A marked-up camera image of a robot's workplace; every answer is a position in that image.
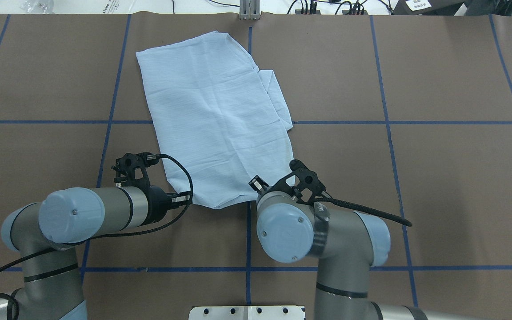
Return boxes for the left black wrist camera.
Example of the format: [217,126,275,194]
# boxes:
[111,152,161,191]

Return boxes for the light blue button-up shirt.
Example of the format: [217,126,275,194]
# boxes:
[136,31,293,209]

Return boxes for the aluminium frame post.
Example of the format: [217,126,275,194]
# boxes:
[239,0,261,20]

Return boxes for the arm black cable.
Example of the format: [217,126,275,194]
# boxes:
[0,154,194,320]
[323,196,413,227]

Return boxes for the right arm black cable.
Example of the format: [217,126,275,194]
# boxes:
[323,196,413,227]

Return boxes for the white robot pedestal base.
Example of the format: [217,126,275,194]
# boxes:
[188,304,307,320]

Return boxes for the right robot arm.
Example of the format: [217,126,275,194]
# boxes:
[249,169,468,320]

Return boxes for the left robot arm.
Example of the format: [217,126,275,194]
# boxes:
[0,187,192,320]

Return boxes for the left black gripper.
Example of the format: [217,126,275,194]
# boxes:
[146,187,192,224]

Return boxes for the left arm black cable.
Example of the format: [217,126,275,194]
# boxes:
[0,154,194,320]

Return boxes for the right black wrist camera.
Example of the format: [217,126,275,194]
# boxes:
[268,159,332,205]

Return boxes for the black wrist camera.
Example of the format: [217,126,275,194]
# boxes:
[268,159,332,205]
[111,152,161,191]

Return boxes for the clear plastic bag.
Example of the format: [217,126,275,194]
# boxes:
[20,0,54,14]

